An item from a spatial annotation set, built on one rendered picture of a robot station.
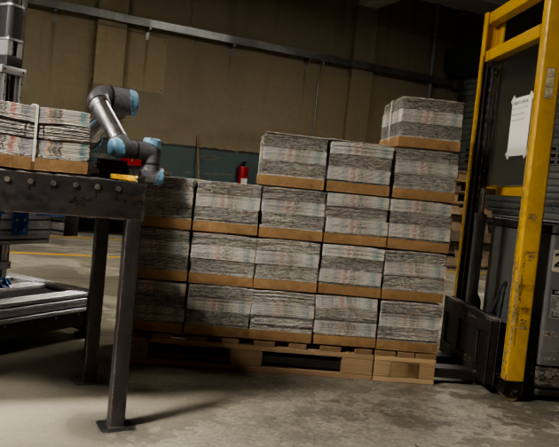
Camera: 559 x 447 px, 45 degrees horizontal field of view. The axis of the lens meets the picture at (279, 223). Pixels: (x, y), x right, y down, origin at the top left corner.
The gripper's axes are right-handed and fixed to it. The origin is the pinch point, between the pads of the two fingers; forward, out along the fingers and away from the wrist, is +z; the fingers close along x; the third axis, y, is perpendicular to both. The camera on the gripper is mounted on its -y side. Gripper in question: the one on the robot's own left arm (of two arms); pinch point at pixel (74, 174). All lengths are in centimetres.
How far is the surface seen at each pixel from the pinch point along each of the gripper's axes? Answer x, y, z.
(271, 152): 5, 18, -81
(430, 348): 36, -63, -157
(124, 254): 63, -23, -7
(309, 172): 12, 11, -98
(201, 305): -3, -53, -59
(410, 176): 28, 14, -140
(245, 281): 5, -40, -76
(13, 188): 63, -5, 27
